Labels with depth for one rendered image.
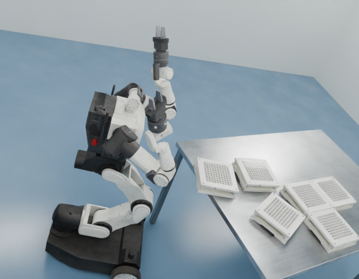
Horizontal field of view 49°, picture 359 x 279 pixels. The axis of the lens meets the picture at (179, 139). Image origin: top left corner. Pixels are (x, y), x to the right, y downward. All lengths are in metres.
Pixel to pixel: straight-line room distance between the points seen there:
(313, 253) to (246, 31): 4.12
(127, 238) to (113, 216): 0.26
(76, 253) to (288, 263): 1.33
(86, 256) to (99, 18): 3.36
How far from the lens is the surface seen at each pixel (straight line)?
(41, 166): 3.46
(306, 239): 2.52
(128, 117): 2.06
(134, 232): 2.89
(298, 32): 6.46
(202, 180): 2.35
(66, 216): 2.69
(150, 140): 1.79
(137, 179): 2.50
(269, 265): 2.24
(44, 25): 5.30
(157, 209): 3.09
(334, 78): 6.79
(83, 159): 2.33
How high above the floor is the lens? 2.42
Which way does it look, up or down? 36 degrees down
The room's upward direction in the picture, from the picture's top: 22 degrees clockwise
